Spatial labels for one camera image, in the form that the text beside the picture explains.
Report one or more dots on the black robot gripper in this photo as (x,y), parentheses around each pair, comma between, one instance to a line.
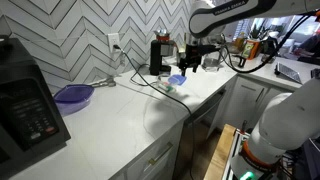
(193,56)

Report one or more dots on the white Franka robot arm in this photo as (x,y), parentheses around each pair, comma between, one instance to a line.
(289,118)

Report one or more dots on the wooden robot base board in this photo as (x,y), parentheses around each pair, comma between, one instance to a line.
(219,159)

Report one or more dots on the blue lunchbox lid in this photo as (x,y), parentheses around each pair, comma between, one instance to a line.
(177,79)

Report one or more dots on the clear lunchbox container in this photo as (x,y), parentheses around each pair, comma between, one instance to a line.
(166,83)

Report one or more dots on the clear glass jar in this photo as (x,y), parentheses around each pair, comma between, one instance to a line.
(211,63)

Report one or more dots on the black coffee grinder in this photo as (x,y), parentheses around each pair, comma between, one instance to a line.
(161,47)

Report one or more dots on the orange green box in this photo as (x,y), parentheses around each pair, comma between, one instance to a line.
(250,50)

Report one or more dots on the metal tongs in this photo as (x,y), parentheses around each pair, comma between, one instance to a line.
(108,82)

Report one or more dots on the metal box grater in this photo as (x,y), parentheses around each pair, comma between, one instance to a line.
(286,72)

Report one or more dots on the purple lidded food container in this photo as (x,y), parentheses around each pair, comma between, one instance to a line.
(73,98)

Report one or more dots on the black microwave oven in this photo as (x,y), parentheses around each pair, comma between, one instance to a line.
(31,126)

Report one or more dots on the brass drawer handle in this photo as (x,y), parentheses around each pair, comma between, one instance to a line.
(153,161)

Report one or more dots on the white wall power outlet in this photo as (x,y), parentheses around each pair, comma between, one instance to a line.
(113,39)

